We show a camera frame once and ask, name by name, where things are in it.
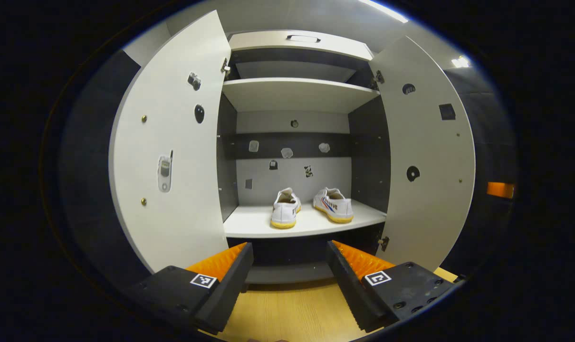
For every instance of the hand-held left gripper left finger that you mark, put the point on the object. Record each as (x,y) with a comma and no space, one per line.
(228,289)

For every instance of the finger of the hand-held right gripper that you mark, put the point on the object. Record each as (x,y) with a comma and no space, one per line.
(500,190)

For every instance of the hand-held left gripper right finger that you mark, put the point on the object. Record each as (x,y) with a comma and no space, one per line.
(351,289)

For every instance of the white shoe cabinet door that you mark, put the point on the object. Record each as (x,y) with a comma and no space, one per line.
(183,228)
(430,213)

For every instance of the white canvas shoe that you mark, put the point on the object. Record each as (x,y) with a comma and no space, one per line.
(285,211)
(337,209)

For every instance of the white cabinet drawer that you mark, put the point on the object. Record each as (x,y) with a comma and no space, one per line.
(259,42)

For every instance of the ceiling light panel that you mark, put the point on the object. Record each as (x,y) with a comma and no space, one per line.
(460,61)

